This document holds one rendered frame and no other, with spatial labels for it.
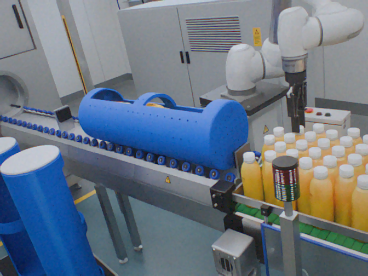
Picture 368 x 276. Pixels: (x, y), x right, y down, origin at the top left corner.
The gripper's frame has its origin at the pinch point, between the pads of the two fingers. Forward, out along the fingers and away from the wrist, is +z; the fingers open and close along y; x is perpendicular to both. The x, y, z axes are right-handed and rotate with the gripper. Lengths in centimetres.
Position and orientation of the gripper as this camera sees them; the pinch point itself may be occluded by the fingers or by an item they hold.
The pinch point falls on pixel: (298, 121)
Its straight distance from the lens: 145.5
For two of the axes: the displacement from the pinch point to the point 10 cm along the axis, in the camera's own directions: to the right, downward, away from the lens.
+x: 7.5, 1.4, -6.5
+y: -6.4, 4.2, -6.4
